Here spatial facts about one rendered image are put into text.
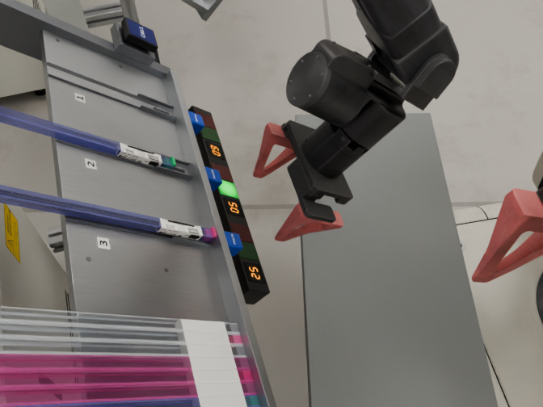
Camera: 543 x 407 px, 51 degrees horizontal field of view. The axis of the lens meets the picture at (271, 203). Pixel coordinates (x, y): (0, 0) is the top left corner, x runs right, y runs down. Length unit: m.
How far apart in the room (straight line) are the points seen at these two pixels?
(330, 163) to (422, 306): 0.30
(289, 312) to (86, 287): 0.93
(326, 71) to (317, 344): 0.40
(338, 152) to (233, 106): 1.25
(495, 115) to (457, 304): 1.18
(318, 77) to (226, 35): 1.56
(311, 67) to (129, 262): 0.28
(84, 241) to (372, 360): 0.41
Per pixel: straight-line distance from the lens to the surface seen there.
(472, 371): 0.82
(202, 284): 0.67
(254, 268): 0.77
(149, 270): 0.64
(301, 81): 0.56
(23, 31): 0.84
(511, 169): 1.82
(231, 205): 0.82
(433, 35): 0.57
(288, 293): 1.47
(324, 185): 0.62
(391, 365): 0.79
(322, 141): 0.62
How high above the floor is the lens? 1.34
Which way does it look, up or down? 56 degrees down
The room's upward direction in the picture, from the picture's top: straight up
